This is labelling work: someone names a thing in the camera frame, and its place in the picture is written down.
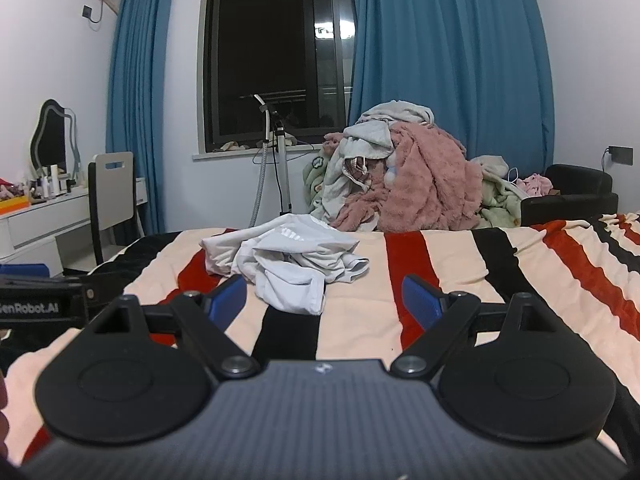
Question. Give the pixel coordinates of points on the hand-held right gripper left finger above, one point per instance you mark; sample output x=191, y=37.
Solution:
x=229, y=302

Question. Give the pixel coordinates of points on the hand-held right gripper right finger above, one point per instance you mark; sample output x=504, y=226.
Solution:
x=421, y=305

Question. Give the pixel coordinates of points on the pale blue polo shirt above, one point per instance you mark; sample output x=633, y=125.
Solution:
x=295, y=270

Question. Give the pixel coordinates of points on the striped fleece blanket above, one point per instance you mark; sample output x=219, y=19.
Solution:
x=450, y=260

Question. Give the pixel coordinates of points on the white dressing table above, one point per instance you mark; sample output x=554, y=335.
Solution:
x=40, y=230

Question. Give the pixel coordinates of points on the orange box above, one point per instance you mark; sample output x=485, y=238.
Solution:
x=14, y=205

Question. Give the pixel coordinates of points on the pink fluffy blanket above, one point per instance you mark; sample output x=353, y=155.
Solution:
x=425, y=180

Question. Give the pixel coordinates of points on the group of cosmetic bottles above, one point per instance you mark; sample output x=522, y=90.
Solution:
x=55, y=180

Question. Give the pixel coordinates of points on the black and white chair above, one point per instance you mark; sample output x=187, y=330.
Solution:
x=112, y=195

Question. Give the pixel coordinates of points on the pale green printed blanket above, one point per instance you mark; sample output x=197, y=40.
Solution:
x=315, y=185

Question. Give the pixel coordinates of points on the white window sill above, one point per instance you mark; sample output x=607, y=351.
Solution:
x=240, y=156

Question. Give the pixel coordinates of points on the garment steamer stand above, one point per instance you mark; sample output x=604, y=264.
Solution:
x=280, y=160

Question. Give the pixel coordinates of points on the beige items on sill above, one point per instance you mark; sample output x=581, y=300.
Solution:
x=234, y=146

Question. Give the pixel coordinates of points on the small pink cloth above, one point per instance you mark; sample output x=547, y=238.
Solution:
x=535, y=184

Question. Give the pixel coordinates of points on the grey-white hooded garment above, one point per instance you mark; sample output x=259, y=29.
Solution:
x=370, y=142

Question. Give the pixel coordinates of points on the wavy framed mirror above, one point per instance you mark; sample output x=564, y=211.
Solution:
x=50, y=135

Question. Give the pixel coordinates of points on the black armchair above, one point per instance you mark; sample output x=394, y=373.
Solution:
x=575, y=195

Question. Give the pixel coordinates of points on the blue curtain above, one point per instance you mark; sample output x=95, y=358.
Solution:
x=450, y=60
x=140, y=100

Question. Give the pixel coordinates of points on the dark window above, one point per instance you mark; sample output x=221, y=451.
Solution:
x=270, y=50

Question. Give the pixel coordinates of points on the black wall socket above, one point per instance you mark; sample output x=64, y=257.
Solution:
x=621, y=155

